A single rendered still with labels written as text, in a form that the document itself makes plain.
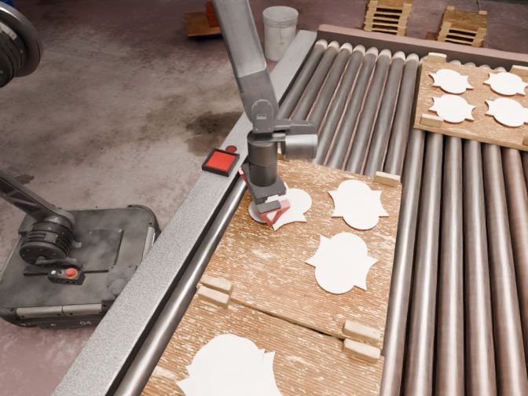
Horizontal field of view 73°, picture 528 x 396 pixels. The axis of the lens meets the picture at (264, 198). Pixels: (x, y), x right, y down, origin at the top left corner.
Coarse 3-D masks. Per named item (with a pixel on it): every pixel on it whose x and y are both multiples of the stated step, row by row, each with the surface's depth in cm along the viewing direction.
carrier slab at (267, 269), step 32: (320, 192) 84; (384, 192) 84; (256, 224) 78; (320, 224) 78; (384, 224) 78; (224, 256) 72; (256, 256) 72; (288, 256) 72; (384, 256) 72; (256, 288) 68; (288, 288) 68; (320, 288) 68; (352, 288) 68; (384, 288) 67; (288, 320) 64; (320, 320) 63; (352, 320) 63; (384, 320) 63
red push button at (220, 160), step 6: (216, 156) 93; (222, 156) 93; (228, 156) 93; (234, 156) 93; (210, 162) 92; (216, 162) 92; (222, 162) 92; (228, 162) 92; (222, 168) 90; (228, 168) 91
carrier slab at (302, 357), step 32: (192, 320) 63; (224, 320) 63; (256, 320) 63; (192, 352) 60; (288, 352) 60; (320, 352) 60; (160, 384) 56; (288, 384) 56; (320, 384) 56; (352, 384) 56
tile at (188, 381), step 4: (200, 352) 57; (196, 356) 57; (200, 356) 57; (196, 360) 57; (200, 360) 57; (192, 364) 56; (184, 380) 55; (188, 380) 55; (180, 384) 54; (184, 384) 54; (188, 384) 54; (192, 384) 54; (184, 388) 54; (188, 388) 54; (192, 388) 54; (184, 392) 54; (188, 392) 53; (192, 392) 53
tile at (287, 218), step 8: (288, 192) 83; (296, 192) 83; (304, 192) 83; (272, 200) 81; (296, 200) 81; (304, 200) 81; (248, 208) 80; (296, 208) 80; (304, 208) 80; (256, 216) 78; (272, 216) 78; (280, 216) 78; (288, 216) 78; (296, 216) 78; (264, 224) 78; (280, 224) 77; (288, 224) 78
